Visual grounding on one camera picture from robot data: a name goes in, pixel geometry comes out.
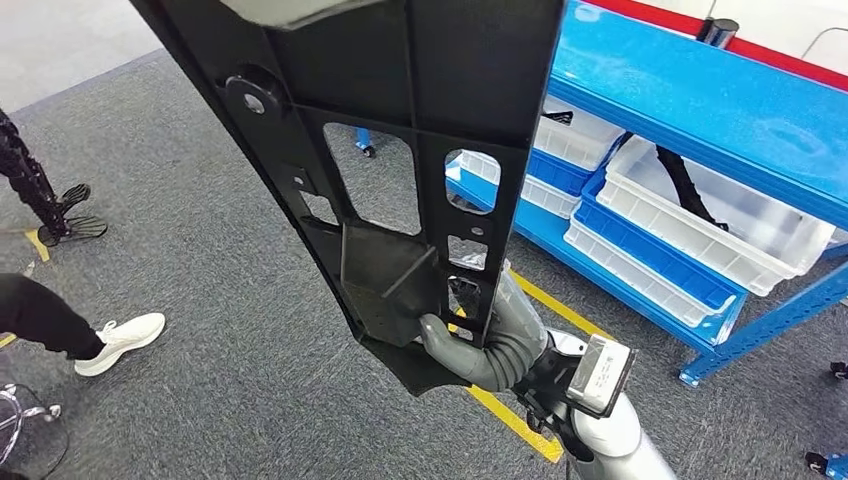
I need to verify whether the black plastic panel part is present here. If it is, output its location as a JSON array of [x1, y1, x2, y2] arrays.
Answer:
[[129, 0, 568, 399]]

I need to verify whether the black curved strip part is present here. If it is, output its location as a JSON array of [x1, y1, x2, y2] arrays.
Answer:
[[655, 145, 730, 233]]

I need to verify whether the blue plastic bin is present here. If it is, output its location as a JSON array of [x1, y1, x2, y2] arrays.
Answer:
[[572, 173, 750, 313], [526, 146, 594, 198]]

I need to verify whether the yellow floor tape square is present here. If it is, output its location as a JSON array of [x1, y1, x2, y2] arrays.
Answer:
[[447, 268, 614, 465]]

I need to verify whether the yellow floor tape line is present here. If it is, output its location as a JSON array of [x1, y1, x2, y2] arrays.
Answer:
[[0, 228, 51, 349]]

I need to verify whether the person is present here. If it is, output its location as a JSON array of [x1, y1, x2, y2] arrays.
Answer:
[[0, 272, 167, 379]]

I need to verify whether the black jointed stand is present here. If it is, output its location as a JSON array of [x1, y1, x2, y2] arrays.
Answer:
[[0, 109, 109, 248]]

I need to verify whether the chrome stool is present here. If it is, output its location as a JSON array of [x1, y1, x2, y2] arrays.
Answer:
[[0, 382, 71, 480]]

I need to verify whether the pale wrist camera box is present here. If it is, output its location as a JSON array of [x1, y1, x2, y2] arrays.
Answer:
[[566, 334, 637, 420]]

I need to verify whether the black stanchion post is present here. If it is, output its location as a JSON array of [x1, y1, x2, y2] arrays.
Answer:
[[695, 17, 740, 51]]

